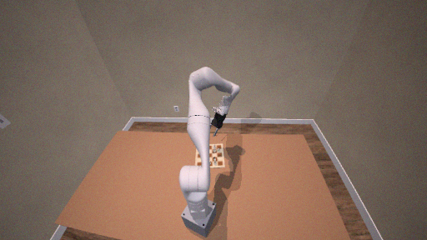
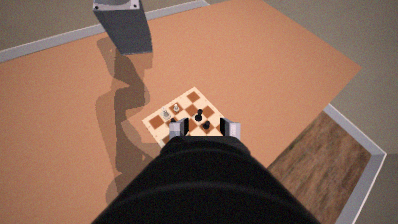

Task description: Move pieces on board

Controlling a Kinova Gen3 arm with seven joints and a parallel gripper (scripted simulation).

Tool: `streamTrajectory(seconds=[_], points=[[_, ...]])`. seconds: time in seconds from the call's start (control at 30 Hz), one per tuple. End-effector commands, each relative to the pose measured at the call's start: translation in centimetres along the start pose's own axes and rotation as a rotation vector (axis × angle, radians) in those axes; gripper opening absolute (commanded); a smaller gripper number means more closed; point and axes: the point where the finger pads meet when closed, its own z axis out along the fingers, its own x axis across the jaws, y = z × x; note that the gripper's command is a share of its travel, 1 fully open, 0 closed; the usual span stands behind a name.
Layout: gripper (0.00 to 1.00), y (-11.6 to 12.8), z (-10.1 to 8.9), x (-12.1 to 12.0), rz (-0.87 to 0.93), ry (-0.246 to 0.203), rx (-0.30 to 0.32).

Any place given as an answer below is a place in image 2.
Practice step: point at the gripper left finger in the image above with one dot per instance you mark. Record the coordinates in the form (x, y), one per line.
(179, 128)

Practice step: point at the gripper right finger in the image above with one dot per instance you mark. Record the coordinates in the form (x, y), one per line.
(229, 128)

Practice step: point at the brown and cream chessboard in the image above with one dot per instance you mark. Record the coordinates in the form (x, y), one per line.
(188, 104)

